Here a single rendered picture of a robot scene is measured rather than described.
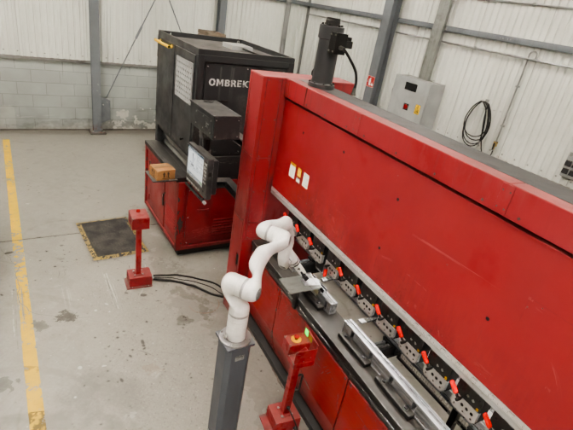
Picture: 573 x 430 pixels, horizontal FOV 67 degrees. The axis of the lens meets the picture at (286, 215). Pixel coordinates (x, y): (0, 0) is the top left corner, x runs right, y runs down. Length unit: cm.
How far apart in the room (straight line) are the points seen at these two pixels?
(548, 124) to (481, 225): 465
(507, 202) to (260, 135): 208
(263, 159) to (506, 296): 220
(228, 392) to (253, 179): 168
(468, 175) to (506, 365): 84
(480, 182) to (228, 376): 177
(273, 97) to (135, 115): 625
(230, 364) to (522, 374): 152
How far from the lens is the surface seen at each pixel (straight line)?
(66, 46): 901
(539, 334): 207
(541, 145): 673
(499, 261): 210
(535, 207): 196
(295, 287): 318
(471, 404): 241
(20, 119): 925
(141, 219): 430
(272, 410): 352
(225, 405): 297
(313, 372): 333
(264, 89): 342
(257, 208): 378
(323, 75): 326
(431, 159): 227
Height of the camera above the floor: 281
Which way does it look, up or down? 26 degrees down
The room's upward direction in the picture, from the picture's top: 10 degrees clockwise
